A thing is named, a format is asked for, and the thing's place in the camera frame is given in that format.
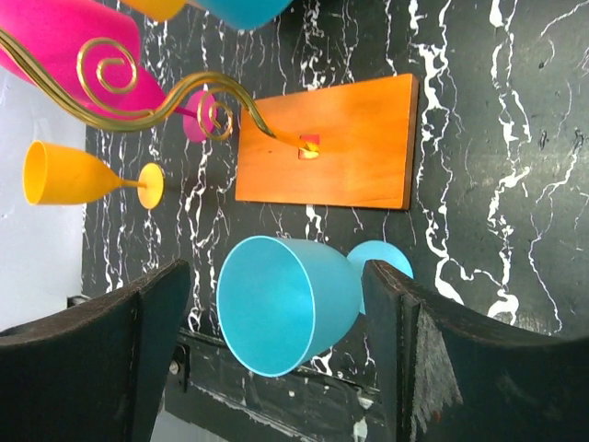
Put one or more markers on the pink wine glass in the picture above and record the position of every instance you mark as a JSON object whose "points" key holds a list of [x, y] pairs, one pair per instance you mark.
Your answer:
{"points": [[123, 95], [54, 31]]}

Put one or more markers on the blue wine glass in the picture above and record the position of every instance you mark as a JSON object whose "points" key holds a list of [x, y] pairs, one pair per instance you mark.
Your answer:
{"points": [[245, 14], [283, 301]]}

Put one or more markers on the gold wire wine glass rack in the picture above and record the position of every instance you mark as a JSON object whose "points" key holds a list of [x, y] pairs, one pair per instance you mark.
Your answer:
{"points": [[350, 145]]}

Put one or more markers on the orange wine glass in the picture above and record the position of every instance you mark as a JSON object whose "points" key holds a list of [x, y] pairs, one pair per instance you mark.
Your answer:
{"points": [[61, 175], [158, 10]]}

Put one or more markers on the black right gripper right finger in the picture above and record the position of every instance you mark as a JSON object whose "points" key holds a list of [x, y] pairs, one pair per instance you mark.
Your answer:
{"points": [[448, 373]]}

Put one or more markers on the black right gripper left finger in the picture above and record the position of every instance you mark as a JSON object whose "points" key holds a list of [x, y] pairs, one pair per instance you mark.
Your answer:
{"points": [[96, 371]]}

